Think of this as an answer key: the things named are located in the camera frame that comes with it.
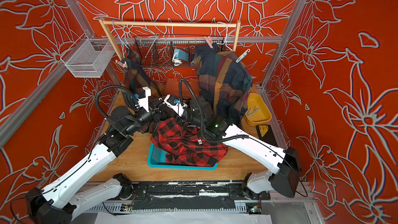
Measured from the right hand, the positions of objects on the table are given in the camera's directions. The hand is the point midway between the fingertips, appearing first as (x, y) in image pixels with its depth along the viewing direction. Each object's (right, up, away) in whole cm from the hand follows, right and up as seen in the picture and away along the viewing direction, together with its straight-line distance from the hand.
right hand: (164, 106), depth 64 cm
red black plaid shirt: (+8, -20, +13) cm, 26 cm away
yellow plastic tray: (+54, -6, +38) cm, 66 cm away
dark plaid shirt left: (-17, +15, +14) cm, 26 cm away
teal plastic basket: (-8, -28, +17) cm, 34 cm away
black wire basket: (-8, +35, +37) cm, 52 cm away
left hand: (+2, +4, -1) cm, 4 cm away
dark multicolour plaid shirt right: (+28, +11, +12) cm, 32 cm away
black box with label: (+55, -18, +26) cm, 63 cm away
